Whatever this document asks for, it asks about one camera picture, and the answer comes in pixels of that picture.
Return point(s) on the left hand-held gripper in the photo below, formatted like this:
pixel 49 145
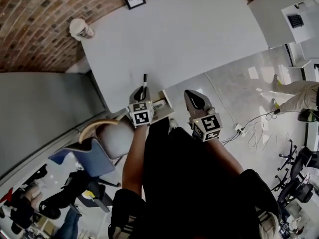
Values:
pixel 140 114

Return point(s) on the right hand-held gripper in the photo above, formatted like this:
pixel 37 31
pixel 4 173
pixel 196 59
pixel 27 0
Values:
pixel 208 126

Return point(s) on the white marker pen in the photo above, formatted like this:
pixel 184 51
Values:
pixel 145 78

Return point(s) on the wooden drawer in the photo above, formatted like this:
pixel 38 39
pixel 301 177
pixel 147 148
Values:
pixel 164 113

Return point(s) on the person's left forearm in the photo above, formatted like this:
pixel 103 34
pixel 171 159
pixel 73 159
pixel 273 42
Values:
pixel 134 158

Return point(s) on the person's right forearm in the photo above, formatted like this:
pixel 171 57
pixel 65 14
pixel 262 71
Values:
pixel 224 158

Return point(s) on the white desk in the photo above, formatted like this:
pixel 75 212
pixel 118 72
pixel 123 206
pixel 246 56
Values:
pixel 174 38

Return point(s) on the black office chair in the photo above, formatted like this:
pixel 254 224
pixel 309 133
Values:
pixel 54 205

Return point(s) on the white calculator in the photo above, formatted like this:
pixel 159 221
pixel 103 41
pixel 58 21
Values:
pixel 159 104

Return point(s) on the person's right white shoe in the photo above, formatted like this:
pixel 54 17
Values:
pixel 173 124

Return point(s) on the white power strip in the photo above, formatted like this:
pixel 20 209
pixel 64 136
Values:
pixel 240 129

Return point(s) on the wooden chair brown seat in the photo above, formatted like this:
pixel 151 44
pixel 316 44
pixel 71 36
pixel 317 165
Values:
pixel 117 141

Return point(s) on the blue upholstered chair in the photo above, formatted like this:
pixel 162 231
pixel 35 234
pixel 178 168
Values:
pixel 97 158

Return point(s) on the white lidded cup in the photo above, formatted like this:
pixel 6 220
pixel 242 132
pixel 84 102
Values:
pixel 79 29

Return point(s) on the person's black clothing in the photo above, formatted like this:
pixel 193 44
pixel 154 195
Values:
pixel 187 195

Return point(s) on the grey refrigerator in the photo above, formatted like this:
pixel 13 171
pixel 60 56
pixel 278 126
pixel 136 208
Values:
pixel 45 113

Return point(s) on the yellow and white object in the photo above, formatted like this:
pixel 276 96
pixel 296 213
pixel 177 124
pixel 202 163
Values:
pixel 89 195

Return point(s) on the black swivel chairs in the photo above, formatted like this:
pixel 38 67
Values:
pixel 299 173

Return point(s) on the black keyboard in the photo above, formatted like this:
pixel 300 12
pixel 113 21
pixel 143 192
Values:
pixel 295 21

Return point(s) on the white shelf unit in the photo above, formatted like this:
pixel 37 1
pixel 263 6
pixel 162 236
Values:
pixel 306 26

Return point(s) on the red paper sign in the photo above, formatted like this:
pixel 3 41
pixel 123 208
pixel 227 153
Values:
pixel 6 195

